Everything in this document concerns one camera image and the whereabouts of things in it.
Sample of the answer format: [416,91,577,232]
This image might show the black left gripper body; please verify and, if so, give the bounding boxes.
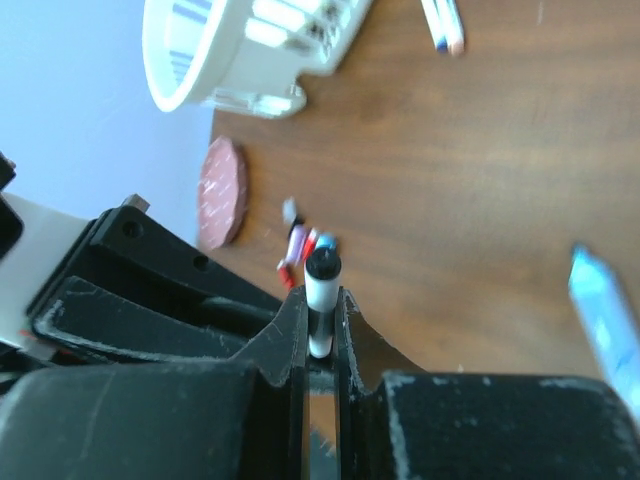
[24,205,286,321]

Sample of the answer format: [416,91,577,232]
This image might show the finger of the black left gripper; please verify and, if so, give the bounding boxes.
[32,276,260,363]

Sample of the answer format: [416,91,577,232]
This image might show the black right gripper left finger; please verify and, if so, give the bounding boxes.
[1,288,308,479]

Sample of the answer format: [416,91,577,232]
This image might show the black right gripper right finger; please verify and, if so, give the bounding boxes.
[335,290,639,479]

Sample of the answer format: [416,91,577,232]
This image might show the red marker cap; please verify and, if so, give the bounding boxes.
[276,263,296,291]
[301,228,319,261]

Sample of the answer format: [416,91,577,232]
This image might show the clear gel pen cap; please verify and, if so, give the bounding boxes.
[282,197,298,225]

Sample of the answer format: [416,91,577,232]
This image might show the purple highlighter cap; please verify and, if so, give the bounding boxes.
[284,224,309,265]

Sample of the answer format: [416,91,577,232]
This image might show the black capped white marker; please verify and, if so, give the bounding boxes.
[304,247,342,359]

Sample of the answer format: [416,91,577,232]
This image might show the light blue capped marker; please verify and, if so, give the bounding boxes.
[568,244,639,409]

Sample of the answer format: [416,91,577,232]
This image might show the light blue marker cap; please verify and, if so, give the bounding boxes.
[315,232,338,251]

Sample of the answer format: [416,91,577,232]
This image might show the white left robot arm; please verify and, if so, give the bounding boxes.
[1,193,281,368]

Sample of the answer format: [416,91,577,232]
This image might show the pink dotted plate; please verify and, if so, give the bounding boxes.
[197,136,248,250]

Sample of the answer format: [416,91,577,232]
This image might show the small black cap piece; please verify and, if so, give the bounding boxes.
[290,215,305,229]

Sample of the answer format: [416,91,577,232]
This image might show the white plastic basket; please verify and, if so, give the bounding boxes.
[142,0,371,119]

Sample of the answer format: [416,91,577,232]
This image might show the blue capped white marker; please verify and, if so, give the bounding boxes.
[421,0,448,53]

